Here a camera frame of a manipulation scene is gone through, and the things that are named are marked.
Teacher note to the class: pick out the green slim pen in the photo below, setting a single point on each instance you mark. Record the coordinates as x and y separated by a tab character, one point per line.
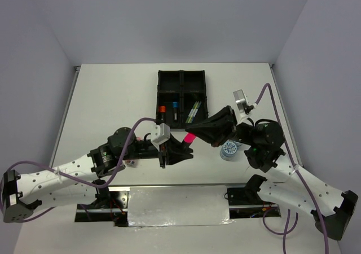
195	107

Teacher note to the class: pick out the pink highlighter cap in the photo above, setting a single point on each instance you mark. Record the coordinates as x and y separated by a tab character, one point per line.
189	138

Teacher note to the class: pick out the blue slim pen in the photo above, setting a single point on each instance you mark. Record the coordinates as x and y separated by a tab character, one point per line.
198	107

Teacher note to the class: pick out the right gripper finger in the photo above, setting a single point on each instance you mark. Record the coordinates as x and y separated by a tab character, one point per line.
208	125
215	139

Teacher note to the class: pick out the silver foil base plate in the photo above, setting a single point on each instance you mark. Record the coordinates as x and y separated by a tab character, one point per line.
178	206

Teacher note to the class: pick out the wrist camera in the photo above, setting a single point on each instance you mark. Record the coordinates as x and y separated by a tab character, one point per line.
243	108
160	134

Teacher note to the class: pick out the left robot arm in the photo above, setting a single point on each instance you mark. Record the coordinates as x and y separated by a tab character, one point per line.
87	178

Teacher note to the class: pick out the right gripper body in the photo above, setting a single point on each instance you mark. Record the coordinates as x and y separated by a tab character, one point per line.
230	128

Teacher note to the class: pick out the pink bottle of pens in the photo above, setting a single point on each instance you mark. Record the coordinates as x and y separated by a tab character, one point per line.
130	163

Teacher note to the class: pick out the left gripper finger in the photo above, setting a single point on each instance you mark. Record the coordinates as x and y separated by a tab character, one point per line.
174	158
176	146

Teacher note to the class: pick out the black compartment tray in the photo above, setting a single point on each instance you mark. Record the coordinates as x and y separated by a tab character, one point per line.
186	88

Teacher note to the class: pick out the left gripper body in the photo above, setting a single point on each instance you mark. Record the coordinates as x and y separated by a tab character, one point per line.
163	154

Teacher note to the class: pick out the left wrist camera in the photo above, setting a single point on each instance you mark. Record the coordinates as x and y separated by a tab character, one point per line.
160	134

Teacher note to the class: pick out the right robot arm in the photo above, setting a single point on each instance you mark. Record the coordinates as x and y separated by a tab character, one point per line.
281	181

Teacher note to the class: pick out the blue tip black highlighter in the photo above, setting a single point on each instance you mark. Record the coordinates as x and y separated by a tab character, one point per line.
175	115

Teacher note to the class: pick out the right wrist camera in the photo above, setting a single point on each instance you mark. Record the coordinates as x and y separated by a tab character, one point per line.
243	108

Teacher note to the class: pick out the orange tip black highlighter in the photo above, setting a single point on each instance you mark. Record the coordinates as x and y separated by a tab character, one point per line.
162	117

